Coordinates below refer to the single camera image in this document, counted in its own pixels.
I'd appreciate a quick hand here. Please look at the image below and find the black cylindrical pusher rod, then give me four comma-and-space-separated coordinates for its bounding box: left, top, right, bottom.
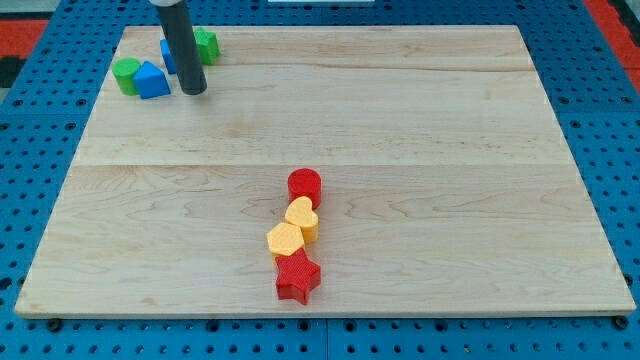
150, 0, 207, 96

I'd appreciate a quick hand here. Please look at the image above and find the blue triangle block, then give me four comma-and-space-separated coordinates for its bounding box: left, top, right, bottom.
133, 61, 171, 99

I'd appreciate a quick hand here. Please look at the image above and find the yellow heart block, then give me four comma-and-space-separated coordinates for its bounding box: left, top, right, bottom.
285, 196, 319, 244

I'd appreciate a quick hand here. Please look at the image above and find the green cylinder block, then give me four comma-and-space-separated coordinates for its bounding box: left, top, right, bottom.
111, 57, 141, 96

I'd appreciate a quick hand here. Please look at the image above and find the green star block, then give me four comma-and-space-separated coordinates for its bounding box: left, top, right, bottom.
194, 27, 220, 66

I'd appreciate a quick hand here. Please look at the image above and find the yellow hexagon block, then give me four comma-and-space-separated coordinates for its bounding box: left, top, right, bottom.
266, 223, 305, 258

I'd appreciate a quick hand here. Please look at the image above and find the blue cube block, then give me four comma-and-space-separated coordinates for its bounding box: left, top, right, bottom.
159, 39, 176, 75

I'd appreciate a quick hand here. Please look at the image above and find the red star block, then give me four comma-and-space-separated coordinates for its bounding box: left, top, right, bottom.
275, 248, 321, 305

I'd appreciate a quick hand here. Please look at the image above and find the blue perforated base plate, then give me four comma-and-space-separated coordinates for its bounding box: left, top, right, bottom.
1, 1, 639, 359

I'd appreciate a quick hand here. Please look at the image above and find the light wooden board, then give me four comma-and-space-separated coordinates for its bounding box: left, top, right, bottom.
15, 25, 636, 319

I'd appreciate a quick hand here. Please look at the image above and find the red cylinder block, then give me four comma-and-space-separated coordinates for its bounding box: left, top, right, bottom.
287, 168, 322, 210

